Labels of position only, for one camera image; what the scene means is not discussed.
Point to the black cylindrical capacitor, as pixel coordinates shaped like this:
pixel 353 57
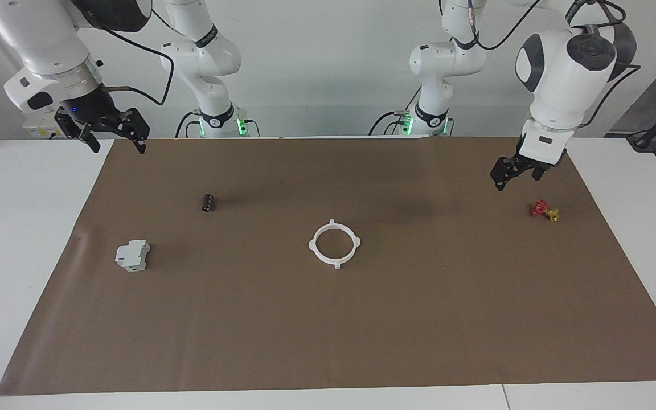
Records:
pixel 208 203

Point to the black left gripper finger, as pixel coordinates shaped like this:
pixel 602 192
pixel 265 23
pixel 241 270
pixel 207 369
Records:
pixel 503 168
pixel 541 173

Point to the brown table mat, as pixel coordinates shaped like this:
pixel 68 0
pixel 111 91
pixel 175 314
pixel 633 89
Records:
pixel 328 330

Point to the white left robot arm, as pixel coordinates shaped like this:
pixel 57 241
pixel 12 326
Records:
pixel 556 74

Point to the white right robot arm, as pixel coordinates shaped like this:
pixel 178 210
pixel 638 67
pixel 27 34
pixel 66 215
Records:
pixel 35 34

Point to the dark grey panel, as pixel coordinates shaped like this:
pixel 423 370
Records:
pixel 647 102

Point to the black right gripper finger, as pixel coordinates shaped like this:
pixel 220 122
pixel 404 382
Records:
pixel 136 125
pixel 74 125

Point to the grey circuit breaker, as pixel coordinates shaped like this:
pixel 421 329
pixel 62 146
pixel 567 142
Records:
pixel 131 255

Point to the white power box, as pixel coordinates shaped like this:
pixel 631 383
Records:
pixel 37 132

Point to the red handwheel brass valve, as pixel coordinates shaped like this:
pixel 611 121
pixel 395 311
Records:
pixel 540 209

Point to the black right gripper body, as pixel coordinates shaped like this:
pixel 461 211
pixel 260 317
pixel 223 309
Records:
pixel 94 111

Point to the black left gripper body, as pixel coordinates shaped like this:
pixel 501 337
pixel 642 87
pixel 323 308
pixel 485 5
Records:
pixel 528 164

